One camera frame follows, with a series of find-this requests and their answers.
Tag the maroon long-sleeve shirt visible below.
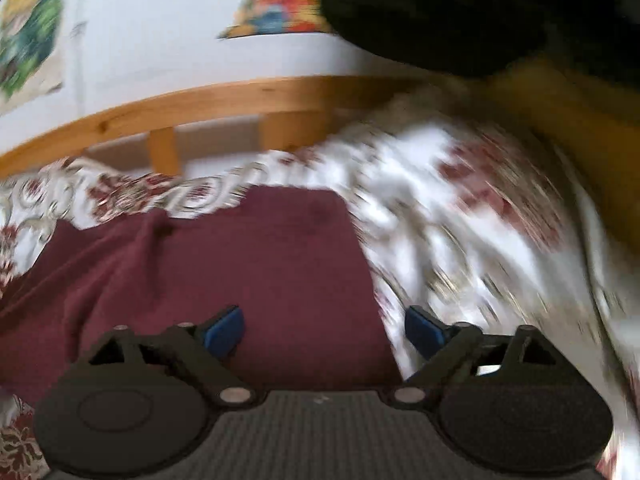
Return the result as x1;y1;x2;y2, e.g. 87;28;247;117
1;186;400;404

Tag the floral white red bedspread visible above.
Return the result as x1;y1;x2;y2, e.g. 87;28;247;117
1;84;639;479

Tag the cartoon poster green left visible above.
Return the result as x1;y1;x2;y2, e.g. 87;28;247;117
1;0;65;114

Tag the wooden bed frame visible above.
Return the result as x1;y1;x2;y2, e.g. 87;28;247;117
1;60;639;242

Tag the white wall conduit pipe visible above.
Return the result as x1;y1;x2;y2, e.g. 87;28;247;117
70;0;88;118

